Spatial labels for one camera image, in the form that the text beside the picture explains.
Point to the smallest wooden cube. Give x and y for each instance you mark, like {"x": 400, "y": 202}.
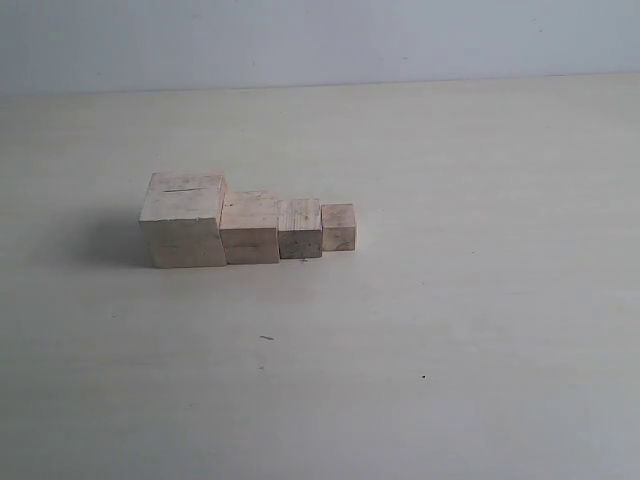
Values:
{"x": 339, "y": 227}

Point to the third largest wooden cube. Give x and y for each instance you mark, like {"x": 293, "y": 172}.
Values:
{"x": 299, "y": 228}

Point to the second largest wooden cube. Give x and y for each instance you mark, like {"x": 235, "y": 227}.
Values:
{"x": 249, "y": 228}

